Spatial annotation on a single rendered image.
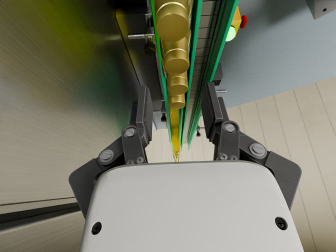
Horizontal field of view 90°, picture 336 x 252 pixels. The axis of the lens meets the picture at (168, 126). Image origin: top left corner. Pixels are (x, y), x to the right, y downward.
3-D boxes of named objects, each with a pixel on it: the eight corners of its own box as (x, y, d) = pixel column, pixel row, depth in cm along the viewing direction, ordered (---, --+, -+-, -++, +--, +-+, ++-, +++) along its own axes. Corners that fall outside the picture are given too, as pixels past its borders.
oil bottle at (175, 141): (171, 128, 133) (173, 164, 124) (178, 128, 133) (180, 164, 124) (171, 130, 139) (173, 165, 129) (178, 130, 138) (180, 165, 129)
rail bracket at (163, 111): (152, 95, 85) (152, 120, 81) (165, 94, 85) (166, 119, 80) (153, 99, 89) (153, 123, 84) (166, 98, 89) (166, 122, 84)
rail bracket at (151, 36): (127, 6, 43) (124, 47, 38) (154, 4, 43) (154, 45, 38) (131, 20, 47) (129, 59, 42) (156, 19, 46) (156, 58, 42)
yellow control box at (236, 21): (216, 5, 56) (219, 22, 54) (239, 4, 56) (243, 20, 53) (212, 24, 63) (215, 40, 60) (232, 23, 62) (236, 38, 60)
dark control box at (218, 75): (204, 62, 82) (206, 77, 79) (220, 61, 82) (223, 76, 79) (201, 73, 90) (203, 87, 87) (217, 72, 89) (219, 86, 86)
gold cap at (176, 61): (162, 31, 22) (162, 58, 21) (188, 30, 22) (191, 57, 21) (163, 51, 26) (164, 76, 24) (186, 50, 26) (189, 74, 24)
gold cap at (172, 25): (152, -17, 17) (152, 14, 15) (187, -21, 17) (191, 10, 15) (157, 16, 20) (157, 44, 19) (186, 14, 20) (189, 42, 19)
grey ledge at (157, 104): (117, -8, 48) (114, 20, 44) (148, -11, 48) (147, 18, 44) (156, 118, 137) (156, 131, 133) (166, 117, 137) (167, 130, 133)
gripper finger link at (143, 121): (108, 177, 13) (121, 110, 17) (150, 175, 13) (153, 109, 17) (90, 159, 10) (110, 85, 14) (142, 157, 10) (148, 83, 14)
